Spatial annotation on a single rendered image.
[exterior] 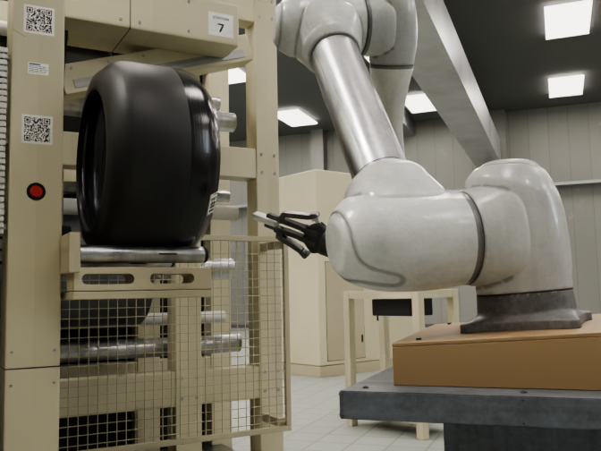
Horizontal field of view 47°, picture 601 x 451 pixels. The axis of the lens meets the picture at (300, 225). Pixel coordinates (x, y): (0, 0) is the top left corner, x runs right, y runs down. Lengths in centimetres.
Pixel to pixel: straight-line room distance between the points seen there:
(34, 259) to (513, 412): 127
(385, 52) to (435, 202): 56
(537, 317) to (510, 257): 10
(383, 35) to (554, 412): 89
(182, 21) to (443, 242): 154
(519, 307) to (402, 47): 68
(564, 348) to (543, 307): 12
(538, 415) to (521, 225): 31
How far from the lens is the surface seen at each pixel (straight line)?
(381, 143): 119
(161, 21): 237
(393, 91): 158
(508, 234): 110
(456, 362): 104
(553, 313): 113
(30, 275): 185
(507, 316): 113
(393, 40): 155
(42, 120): 191
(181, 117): 180
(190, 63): 250
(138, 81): 184
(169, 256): 185
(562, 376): 103
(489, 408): 97
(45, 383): 187
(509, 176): 114
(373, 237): 103
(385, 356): 442
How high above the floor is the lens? 79
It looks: 6 degrees up
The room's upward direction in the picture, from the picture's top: 1 degrees counter-clockwise
